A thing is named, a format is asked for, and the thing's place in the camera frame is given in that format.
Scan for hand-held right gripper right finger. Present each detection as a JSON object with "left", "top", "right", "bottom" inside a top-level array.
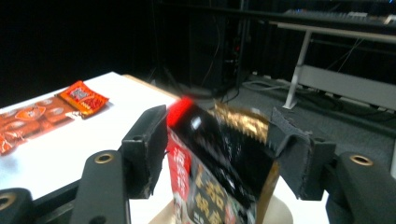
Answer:
[{"left": 267, "top": 106, "right": 337, "bottom": 201}]

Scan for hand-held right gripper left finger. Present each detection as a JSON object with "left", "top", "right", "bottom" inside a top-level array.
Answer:
[{"left": 120, "top": 105, "right": 169, "bottom": 200}]

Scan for gold foil packet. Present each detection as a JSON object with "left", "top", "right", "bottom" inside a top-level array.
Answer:
[{"left": 213, "top": 102, "right": 281, "bottom": 224}]

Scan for red and black packet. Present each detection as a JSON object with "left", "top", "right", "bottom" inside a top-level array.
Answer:
[{"left": 166, "top": 96, "right": 278, "bottom": 224}]

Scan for large orange snack packet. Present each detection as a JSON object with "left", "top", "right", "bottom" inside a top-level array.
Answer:
[{"left": 0, "top": 79, "right": 110, "bottom": 157}]

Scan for wooden table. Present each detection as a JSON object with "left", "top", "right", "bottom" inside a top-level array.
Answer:
[{"left": 121, "top": 73, "right": 182, "bottom": 101}]

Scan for white floor cable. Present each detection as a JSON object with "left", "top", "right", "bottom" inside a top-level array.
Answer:
[{"left": 241, "top": 74, "right": 300, "bottom": 94}]

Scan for white desk frame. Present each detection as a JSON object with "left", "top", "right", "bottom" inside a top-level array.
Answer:
[{"left": 269, "top": 21, "right": 396, "bottom": 112}]

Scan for black floor cables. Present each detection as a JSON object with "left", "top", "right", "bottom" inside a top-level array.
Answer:
[{"left": 148, "top": 18, "right": 250, "bottom": 105}]

